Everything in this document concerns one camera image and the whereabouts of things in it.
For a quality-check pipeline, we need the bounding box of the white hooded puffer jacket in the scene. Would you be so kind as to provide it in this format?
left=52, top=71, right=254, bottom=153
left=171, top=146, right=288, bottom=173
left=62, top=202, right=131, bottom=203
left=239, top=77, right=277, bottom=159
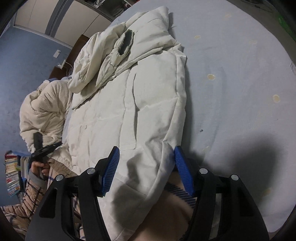
left=49, top=5, right=197, bottom=241

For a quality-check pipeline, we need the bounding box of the person left sleeve forearm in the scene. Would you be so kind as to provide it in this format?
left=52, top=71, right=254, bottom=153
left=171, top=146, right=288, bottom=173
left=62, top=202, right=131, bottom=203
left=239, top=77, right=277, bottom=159
left=0, top=169, right=82, bottom=239

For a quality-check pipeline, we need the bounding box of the person left hand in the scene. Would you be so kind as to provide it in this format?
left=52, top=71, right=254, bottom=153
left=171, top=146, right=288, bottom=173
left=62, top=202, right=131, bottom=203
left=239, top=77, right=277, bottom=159
left=31, top=161, right=50, bottom=180

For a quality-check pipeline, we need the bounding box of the right sleeve striped cuff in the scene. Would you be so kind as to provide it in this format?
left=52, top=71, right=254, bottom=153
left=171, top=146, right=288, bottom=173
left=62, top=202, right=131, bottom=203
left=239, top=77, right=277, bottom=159
left=164, top=183, right=196, bottom=209

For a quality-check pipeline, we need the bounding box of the stack of books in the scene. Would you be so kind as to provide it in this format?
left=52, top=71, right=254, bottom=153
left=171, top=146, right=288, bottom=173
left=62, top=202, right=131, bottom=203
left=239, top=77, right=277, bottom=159
left=4, top=151, right=30, bottom=196

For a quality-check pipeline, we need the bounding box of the cream knitted blanket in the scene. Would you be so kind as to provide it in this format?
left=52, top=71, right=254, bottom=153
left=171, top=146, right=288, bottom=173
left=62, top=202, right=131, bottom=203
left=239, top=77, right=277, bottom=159
left=20, top=79, right=72, bottom=153

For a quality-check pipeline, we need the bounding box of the brown wooden headboard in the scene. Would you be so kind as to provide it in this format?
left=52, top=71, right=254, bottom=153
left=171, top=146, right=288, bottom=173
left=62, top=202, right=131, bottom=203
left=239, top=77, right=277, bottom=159
left=49, top=35, right=89, bottom=80

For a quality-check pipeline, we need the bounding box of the light blue bed sheet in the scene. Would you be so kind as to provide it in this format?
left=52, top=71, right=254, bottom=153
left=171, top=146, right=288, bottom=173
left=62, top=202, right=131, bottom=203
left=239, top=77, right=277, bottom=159
left=62, top=0, right=296, bottom=233

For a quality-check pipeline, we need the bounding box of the beige wardrobe sliding door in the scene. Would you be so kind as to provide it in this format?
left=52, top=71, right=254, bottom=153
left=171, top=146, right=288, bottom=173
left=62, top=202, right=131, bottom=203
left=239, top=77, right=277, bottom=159
left=14, top=1, right=112, bottom=46

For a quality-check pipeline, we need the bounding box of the green shopping bag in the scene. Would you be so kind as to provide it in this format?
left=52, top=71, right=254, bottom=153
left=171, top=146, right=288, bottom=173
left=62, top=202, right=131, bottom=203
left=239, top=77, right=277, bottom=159
left=278, top=13, right=293, bottom=38

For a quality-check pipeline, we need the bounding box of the white charging cable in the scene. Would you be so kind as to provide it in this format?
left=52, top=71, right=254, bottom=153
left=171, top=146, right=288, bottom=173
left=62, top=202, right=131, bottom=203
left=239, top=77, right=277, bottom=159
left=59, top=60, right=75, bottom=77

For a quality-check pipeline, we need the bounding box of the white wall socket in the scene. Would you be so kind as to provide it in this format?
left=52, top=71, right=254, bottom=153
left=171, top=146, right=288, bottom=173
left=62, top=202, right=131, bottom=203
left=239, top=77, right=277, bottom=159
left=53, top=50, right=61, bottom=58

